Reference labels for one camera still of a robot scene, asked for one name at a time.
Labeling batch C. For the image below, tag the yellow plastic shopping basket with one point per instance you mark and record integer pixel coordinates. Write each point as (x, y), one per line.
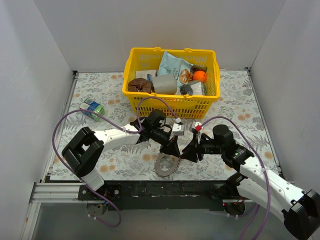
(184, 106)

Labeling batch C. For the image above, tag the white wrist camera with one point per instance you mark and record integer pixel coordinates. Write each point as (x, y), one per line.
(196, 128)
(178, 129)

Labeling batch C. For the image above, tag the clear bag with dark item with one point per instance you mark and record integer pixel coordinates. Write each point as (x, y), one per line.
(192, 88)

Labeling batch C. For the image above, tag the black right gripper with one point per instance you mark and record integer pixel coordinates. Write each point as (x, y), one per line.
(195, 144)

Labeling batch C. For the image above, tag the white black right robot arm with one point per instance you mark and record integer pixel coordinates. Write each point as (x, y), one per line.
(298, 209)

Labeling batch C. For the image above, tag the large silver keyring with chain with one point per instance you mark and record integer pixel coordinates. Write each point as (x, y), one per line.
(166, 165)

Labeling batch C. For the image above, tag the orange fruit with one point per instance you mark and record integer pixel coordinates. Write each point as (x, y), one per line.
(200, 76)

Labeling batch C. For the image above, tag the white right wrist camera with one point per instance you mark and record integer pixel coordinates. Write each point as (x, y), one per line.
(196, 128)

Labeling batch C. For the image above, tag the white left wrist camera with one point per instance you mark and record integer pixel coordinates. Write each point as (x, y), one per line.
(178, 129)

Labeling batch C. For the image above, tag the white box in basket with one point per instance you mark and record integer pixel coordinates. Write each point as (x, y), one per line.
(146, 74)

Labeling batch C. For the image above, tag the blue green carton pack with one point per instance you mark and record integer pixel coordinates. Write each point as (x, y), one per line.
(92, 106)

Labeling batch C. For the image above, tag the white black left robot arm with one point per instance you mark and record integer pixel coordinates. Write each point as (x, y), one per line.
(83, 151)

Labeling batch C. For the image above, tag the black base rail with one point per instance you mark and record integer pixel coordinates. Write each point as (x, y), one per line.
(214, 195)

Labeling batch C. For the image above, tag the grey paper roll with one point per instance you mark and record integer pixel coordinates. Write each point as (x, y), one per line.
(164, 84)

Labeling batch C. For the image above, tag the brown wrapped snack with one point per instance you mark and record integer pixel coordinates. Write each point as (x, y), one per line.
(196, 68)

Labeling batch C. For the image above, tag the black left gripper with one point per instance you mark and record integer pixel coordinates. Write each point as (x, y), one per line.
(169, 141)

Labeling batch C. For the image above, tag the light blue snack bag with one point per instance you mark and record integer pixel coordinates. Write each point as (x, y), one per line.
(180, 68)

